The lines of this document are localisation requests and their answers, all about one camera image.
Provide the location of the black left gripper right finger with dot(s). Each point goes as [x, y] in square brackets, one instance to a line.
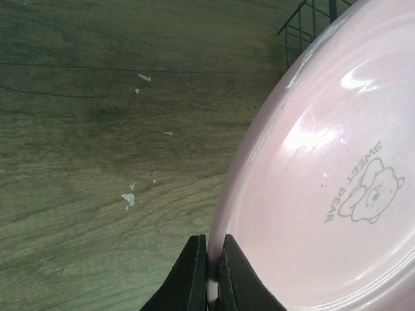
[239, 286]

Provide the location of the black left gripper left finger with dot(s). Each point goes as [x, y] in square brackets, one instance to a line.
[184, 289]

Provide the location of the pink plate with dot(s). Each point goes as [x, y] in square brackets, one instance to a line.
[320, 194]

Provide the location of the grey wire dish rack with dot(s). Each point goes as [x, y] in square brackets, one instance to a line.
[307, 22]

